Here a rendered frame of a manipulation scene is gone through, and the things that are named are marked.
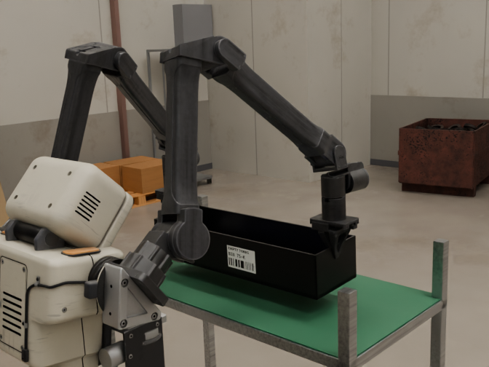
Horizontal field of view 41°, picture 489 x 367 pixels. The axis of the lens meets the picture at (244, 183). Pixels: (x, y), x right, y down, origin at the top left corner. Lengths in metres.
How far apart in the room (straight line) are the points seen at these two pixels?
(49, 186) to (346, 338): 0.67
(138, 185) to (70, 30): 1.77
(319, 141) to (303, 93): 5.93
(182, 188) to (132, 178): 5.59
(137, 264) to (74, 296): 0.14
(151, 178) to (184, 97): 5.52
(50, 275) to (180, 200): 0.27
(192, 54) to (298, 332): 0.67
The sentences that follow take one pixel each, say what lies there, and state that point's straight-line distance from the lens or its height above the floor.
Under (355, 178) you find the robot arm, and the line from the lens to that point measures 1.55.
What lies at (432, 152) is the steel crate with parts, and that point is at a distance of 6.83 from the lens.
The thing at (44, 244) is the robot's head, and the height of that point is 1.25.
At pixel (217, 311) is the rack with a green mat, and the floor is 0.95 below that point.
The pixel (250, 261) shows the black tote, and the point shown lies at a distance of 1.65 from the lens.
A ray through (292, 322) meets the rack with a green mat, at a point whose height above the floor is 0.95.
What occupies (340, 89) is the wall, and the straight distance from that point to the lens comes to 7.86.
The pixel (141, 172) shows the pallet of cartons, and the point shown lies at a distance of 6.68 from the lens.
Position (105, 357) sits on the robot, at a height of 1.00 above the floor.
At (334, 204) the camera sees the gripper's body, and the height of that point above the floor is 1.23.
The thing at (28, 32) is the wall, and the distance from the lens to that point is 6.93.
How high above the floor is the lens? 1.60
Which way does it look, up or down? 12 degrees down
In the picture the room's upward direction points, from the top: 2 degrees counter-clockwise
